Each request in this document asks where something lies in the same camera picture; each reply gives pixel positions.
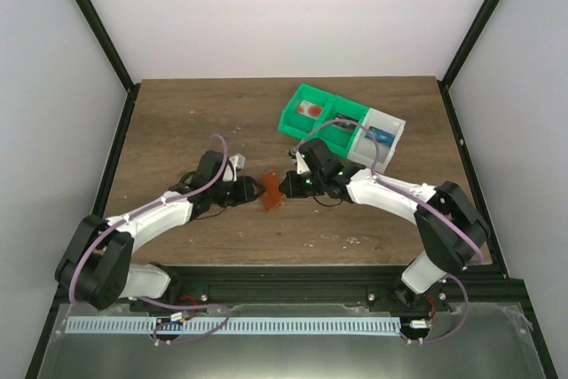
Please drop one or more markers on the blue card in bin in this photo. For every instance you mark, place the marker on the blue card in bin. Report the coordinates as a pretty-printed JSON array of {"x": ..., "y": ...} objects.
[{"x": 382, "y": 137}]

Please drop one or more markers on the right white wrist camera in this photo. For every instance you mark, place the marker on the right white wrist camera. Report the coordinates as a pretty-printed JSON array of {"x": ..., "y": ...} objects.
[{"x": 302, "y": 168}]

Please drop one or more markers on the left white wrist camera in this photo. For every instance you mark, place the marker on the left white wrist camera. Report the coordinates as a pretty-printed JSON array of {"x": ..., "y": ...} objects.
[{"x": 234, "y": 165}]

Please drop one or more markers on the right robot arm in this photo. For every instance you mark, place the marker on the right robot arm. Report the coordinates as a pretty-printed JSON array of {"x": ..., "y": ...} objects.
[{"x": 451, "y": 229}]

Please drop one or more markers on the green bin middle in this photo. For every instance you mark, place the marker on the green bin middle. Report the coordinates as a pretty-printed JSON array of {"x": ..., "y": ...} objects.
[{"x": 340, "y": 141}]

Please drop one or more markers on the white bin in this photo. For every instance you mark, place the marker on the white bin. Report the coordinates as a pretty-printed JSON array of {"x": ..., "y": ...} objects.
[{"x": 364, "y": 151}]

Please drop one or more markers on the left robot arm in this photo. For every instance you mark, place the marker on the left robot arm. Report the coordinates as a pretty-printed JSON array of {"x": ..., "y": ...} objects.
[{"x": 97, "y": 267}]

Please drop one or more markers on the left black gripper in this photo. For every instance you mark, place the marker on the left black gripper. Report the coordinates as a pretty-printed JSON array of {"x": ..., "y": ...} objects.
[{"x": 247, "y": 194}]

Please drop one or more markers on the light blue slotted cable duct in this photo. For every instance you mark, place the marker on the light blue slotted cable duct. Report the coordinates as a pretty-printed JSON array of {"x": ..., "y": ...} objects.
[{"x": 372, "y": 326}]

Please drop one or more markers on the red white card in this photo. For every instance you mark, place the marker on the red white card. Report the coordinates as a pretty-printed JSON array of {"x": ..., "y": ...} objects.
[{"x": 309, "y": 109}]

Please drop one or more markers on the black aluminium frame rail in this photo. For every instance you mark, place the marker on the black aluminium frame rail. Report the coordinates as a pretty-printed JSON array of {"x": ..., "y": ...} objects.
[{"x": 378, "y": 287}]

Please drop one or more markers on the black card in bin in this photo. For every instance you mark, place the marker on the black card in bin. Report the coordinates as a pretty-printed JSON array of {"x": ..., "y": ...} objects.
[{"x": 344, "y": 122}]

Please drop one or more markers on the black frame post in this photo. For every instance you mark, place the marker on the black frame post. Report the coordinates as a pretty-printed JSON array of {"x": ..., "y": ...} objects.
[
  {"x": 475, "y": 30},
  {"x": 105, "y": 42}
]

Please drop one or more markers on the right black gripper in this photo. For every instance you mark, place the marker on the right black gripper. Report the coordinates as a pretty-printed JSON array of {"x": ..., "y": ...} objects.
[{"x": 293, "y": 191}]

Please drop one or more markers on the left black frame post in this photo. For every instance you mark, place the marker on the left black frame post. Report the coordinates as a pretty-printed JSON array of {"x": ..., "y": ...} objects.
[{"x": 105, "y": 42}]

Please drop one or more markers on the brown leather card holder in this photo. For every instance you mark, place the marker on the brown leather card holder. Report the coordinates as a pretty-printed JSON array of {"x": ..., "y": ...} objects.
[{"x": 272, "y": 198}]

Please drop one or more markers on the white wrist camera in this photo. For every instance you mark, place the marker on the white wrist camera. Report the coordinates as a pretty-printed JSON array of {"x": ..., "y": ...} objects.
[
  {"x": 302, "y": 168},
  {"x": 234, "y": 165}
]

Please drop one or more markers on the right black frame post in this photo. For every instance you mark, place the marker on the right black frame post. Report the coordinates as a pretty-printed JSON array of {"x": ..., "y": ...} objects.
[{"x": 475, "y": 30}]

